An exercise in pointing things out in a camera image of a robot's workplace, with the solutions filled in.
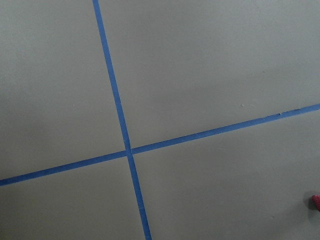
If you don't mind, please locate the red strawberry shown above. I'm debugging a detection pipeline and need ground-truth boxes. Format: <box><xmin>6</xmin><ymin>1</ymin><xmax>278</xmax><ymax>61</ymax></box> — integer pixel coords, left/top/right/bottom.
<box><xmin>311</xmin><ymin>194</ymin><xmax>320</xmax><ymax>211</ymax></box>

